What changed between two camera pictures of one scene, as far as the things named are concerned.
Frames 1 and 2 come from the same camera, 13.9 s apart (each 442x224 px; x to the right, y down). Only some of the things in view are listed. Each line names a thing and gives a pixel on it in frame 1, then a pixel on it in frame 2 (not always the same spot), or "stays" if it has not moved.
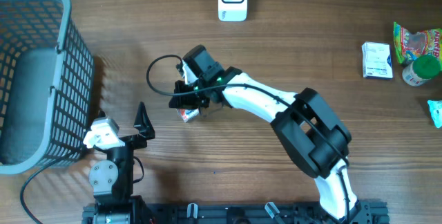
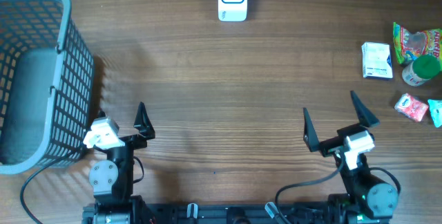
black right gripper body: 186,96 to 327,146
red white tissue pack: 187,114 to 409,106
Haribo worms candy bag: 408,46 stays
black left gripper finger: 143,123 stays
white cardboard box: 377,62 stays
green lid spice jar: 421,70 stays
